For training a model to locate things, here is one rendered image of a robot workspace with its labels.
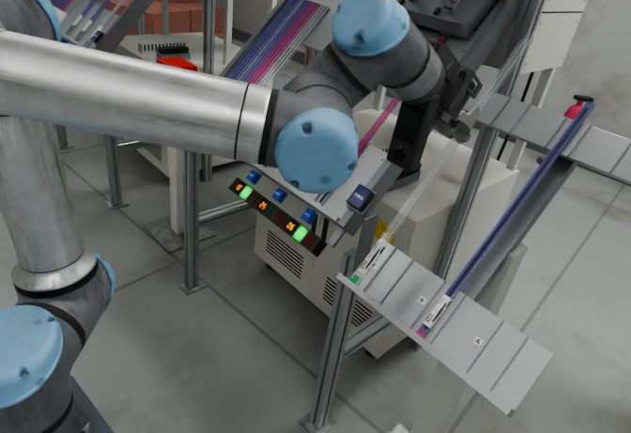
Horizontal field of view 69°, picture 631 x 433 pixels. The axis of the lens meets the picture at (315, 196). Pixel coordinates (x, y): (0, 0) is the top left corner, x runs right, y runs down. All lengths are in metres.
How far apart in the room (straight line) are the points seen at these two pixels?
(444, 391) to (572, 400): 0.86
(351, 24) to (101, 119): 0.26
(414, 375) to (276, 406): 0.49
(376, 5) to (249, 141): 0.20
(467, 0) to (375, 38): 0.74
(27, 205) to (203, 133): 0.34
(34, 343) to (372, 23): 0.57
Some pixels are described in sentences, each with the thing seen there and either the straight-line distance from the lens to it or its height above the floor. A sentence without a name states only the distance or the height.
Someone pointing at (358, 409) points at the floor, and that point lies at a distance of 1.60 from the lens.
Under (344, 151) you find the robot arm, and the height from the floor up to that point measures 1.12.
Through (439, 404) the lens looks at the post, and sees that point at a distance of 1.19.
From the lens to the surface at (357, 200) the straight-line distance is 1.00.
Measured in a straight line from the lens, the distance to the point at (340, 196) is 1.07.
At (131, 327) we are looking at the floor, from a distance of 1.79.
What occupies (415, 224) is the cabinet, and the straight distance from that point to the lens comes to 1.31.
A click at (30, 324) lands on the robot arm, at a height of 0.78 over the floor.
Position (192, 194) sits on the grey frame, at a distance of 1.65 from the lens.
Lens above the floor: 1.28
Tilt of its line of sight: 30 degrees down
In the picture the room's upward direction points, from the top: 9 degrees clockwise
